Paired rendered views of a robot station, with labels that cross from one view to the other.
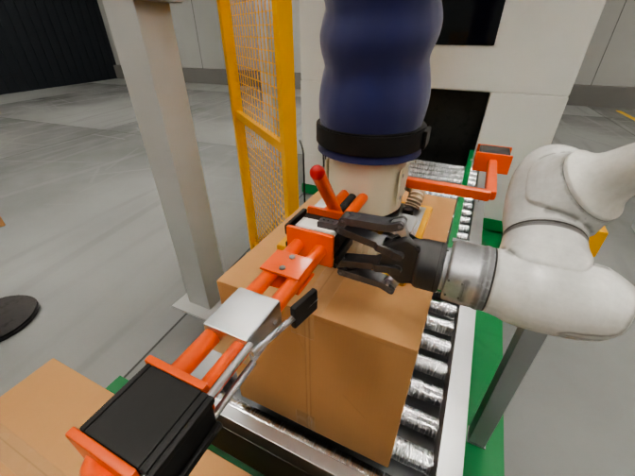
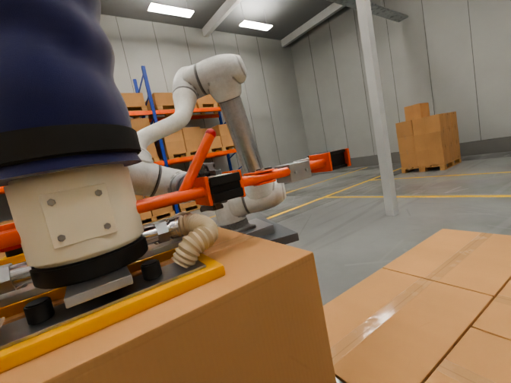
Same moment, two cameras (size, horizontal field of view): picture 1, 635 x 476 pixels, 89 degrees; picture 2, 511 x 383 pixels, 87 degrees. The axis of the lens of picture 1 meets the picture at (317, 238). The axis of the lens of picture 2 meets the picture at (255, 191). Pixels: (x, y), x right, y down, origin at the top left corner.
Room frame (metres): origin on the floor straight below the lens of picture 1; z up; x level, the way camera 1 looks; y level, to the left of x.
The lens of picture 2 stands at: (0.91, 0.38, 1.13)
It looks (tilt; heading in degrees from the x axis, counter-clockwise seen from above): 7 degrees down; 213
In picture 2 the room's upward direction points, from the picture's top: 11 degrees counter-clockwise
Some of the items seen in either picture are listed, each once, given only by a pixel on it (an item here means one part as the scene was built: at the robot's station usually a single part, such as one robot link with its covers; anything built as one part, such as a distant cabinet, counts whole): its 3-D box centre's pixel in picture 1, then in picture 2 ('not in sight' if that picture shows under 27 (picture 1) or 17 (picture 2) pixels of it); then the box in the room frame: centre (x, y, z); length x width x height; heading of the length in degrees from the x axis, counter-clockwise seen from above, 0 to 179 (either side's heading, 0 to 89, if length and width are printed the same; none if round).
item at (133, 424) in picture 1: (148, 422); (329, 160); (0.15, 0.15, 1.09); 0.08 x 0.07 x 0.05; 155
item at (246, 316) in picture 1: (245, 324); (293, 172); (0.27, 0.09, 1.08); 0.07 x 0.07 x 0.04; 65
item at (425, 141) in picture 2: not in sight; (427, 135); (-7.63, 0.46, 0.87); 1.20 x 1.01 x 1.74; 159
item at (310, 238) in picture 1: (319, 234); (217, 187); (0.47, 0.00, 1.09); 0.10 x 0.08 x 0.06; 65
